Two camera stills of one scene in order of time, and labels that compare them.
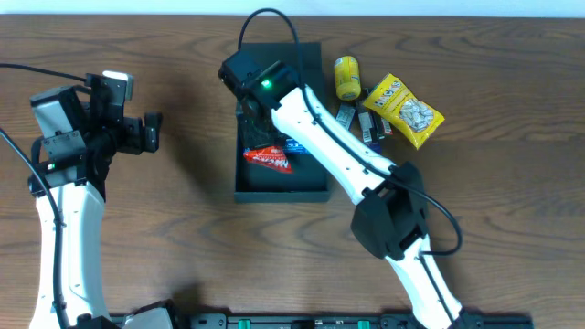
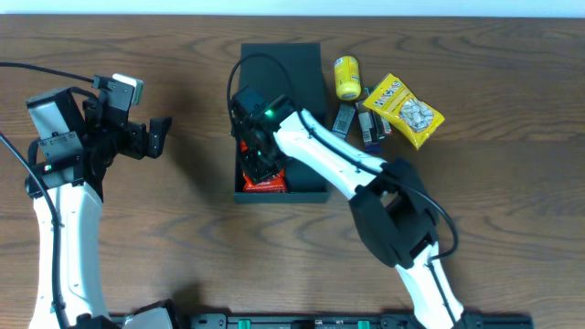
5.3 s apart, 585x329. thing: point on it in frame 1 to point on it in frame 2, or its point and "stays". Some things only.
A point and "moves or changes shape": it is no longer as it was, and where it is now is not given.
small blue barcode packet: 345,114 stays
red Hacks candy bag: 270,156 moves or changes shape
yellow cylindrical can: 347,78 stays
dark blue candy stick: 369,129 stays
